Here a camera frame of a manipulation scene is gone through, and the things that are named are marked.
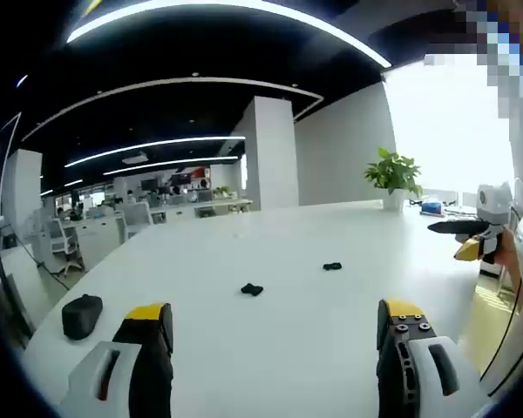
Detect person's right hand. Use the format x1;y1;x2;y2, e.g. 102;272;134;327
492;226;518;267

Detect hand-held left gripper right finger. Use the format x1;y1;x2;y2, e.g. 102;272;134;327
376;298;485;418

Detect white office chair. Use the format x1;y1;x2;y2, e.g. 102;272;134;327
120;201;154;241
46;216;86;276

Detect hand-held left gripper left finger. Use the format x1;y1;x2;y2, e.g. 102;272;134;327
60;302;175;418

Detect black pouch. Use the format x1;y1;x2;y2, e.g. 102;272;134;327
61;294;105;340

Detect green potted plant white pot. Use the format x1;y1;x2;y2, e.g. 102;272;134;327
364;146;424;212

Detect ceiling light strip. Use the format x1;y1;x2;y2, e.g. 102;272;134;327
65;0;393;69
64;135;247;169
21;77;324;143

